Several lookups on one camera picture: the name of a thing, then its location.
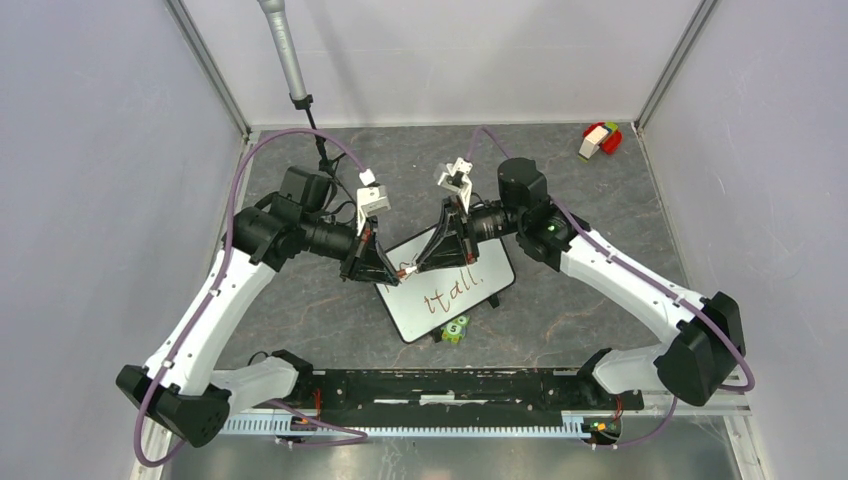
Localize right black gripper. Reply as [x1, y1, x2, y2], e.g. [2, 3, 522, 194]
[415, 196, 523, 273]

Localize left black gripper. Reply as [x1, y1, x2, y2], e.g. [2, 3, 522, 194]
[302, 209, 400, 285]

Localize white marker brown cap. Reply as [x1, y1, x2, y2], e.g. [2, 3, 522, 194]
[396, 265, 418, 278]

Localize white whiteboard black frame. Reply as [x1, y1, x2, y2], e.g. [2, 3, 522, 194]
[375, 239, 516, 344]

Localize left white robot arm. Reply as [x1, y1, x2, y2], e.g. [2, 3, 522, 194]
[116, 167, 400, 447]

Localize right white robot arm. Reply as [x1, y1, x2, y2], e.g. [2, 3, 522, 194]
[401, 158, 756, 408]

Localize green owl number block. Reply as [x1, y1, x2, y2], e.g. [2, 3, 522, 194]
[440, 315, 470, 345]

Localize red and white toy blocks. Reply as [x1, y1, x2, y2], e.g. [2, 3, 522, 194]
[578, 122, 623, 162]

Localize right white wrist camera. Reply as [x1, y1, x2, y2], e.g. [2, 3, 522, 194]
[434, 157, 473, 214]

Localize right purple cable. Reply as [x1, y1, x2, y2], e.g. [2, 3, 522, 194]
[464, 127, 757, 452]

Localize purple cable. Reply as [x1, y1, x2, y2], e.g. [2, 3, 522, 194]
[464, 127, 757, 452]
[132, 128, 376, 469]

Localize slotted cable duct rail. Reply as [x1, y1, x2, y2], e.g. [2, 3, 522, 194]
[220, 409, 620, 440]

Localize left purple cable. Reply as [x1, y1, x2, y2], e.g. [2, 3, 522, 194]
[132, 128, 376, 469]

